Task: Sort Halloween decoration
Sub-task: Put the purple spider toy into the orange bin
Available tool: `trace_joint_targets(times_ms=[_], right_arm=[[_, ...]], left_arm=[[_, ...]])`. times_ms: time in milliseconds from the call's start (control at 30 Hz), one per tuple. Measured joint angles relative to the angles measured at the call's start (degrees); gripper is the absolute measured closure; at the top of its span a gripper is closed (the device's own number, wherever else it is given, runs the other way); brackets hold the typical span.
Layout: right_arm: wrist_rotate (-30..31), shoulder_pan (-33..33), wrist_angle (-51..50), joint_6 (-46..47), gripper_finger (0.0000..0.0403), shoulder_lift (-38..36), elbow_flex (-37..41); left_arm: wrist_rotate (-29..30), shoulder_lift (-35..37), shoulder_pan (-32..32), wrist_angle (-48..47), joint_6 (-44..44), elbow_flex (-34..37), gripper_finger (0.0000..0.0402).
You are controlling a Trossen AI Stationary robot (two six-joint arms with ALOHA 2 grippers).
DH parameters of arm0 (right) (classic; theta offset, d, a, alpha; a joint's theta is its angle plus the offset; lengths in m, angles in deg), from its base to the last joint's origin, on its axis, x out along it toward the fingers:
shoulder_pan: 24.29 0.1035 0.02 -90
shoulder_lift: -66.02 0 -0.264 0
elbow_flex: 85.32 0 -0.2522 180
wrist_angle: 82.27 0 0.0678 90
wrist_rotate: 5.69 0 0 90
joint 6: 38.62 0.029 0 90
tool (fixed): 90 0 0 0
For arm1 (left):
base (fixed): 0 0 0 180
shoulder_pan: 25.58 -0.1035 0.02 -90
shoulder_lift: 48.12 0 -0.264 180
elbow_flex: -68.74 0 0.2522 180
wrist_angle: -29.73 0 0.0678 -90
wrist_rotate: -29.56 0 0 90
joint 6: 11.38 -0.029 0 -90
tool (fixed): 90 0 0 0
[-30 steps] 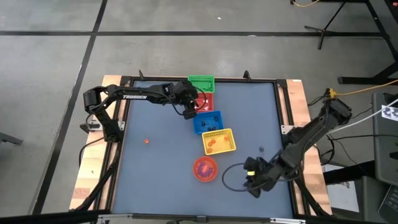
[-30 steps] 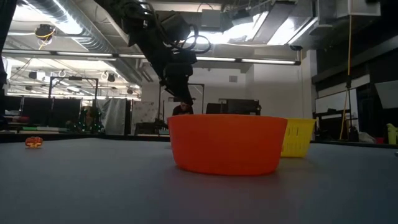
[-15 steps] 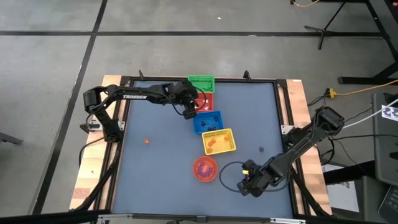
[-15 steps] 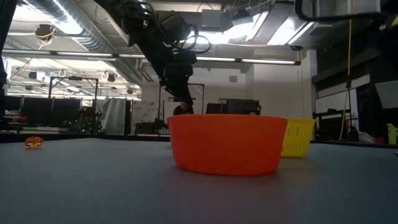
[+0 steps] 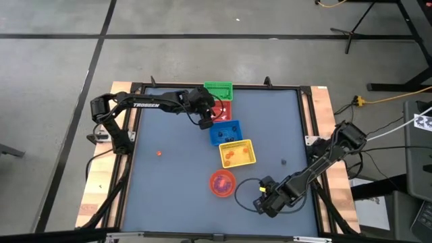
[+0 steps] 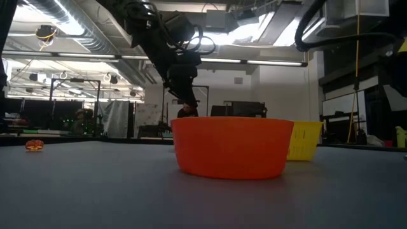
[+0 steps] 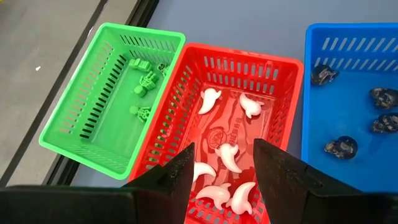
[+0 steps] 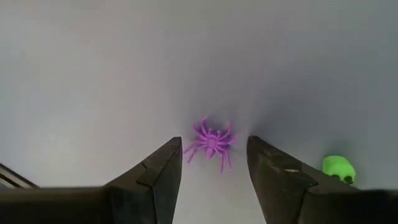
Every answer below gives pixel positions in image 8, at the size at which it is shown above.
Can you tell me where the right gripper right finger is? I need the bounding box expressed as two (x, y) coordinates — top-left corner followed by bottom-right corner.
(246, 135), (358, 224)

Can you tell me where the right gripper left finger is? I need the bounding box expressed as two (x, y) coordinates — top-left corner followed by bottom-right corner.
(103, 136), (183, 224)

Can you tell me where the green plastic skeleton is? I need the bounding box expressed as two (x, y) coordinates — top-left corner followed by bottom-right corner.
(322, 154), (357, 185)

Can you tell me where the purple plastic spider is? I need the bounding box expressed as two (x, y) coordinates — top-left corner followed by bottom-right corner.
(183, 116), (239, 174)

